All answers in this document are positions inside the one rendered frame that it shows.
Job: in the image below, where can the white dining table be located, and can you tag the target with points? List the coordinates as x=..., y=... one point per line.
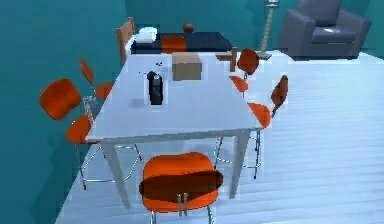
x=200, y=106

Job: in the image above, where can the tan cardboard box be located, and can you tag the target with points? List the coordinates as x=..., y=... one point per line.
x=186, y=66

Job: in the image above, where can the orange chair with metal legs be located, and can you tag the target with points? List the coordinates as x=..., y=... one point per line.
x=61, y=100
x=173, y=44
x=247, y=63
x=263, y=111
x=100, y=87
x=180, y=180

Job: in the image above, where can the wooden bed with dark cover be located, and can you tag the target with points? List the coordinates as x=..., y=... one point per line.
x=206, y=41

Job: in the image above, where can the brown ball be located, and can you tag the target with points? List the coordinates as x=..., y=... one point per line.
x=188, y=28

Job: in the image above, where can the white pillow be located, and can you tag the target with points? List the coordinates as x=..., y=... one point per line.
x=146, y=34

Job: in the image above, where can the beige floor lamp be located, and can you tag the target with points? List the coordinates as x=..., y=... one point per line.
x=266, y=30

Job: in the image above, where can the grey armchair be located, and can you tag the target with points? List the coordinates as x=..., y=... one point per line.
x=320, y=31

